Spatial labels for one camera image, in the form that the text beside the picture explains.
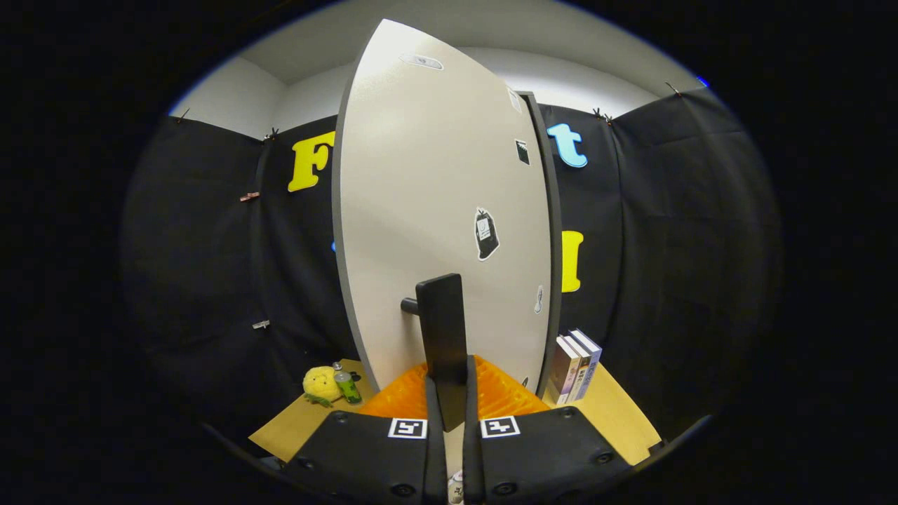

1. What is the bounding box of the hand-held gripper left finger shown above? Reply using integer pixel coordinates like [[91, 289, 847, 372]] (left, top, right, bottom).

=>
[[284, 361, 450, 505]]

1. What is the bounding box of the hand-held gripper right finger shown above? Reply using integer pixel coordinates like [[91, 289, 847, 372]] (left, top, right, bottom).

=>
[[463, 354, 632, 505]]

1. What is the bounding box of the dark grey shoe cabinet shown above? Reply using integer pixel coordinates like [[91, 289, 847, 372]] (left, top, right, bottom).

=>
[[518, 90, 565, 398]]

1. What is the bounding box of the green drink bottle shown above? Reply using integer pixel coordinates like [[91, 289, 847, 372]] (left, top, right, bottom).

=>
[[332, 362, 363, 405]]

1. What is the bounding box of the yellow plush toy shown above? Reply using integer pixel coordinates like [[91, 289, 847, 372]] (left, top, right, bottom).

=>
[[302, 365, 344, 408]]

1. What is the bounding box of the dark cover book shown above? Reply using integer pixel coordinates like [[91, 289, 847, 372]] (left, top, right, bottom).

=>
[[546, 337, 580, 406]]

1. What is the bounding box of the black backdrop cloth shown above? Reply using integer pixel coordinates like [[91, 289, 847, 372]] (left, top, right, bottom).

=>
[[123, 88, 783, 450]]

